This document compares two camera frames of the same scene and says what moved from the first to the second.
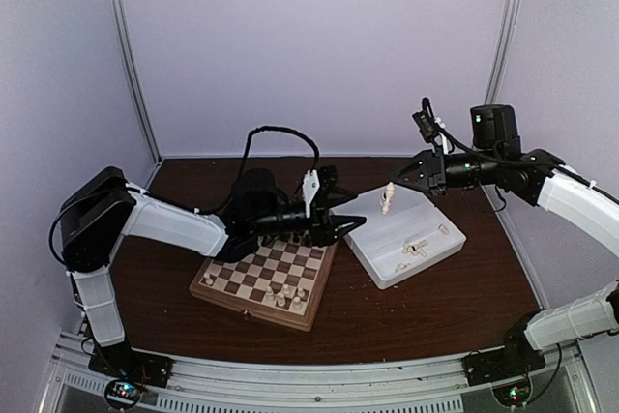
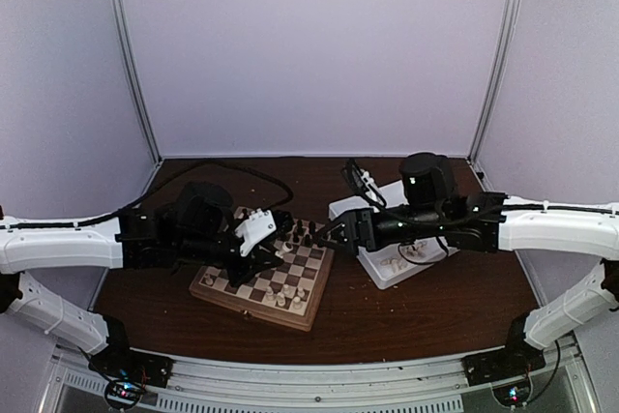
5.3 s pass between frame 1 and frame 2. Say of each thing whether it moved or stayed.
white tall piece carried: moved
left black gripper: moved
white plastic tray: stayed
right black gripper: moved
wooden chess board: stayed
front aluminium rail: stayed
